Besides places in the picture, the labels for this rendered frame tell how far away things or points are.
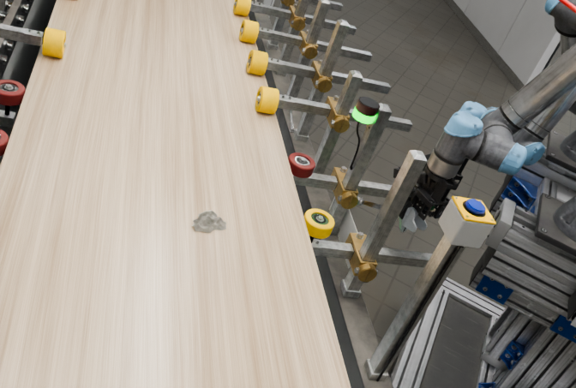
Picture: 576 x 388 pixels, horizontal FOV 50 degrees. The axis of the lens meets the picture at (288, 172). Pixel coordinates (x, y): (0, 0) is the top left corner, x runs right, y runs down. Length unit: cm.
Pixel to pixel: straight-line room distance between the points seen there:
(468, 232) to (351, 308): 54
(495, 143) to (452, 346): 120
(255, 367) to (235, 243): 33
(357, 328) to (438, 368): 81
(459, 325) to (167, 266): 156
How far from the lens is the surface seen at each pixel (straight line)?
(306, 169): 174
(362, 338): 164
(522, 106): 160
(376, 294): 288
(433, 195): 156
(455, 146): 149
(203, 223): 144
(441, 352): 249
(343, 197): 178
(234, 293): 132
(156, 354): 118
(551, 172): 223
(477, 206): 126
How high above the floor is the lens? 183
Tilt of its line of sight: 33 degrees down
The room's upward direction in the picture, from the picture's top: 21 degrees clockwise
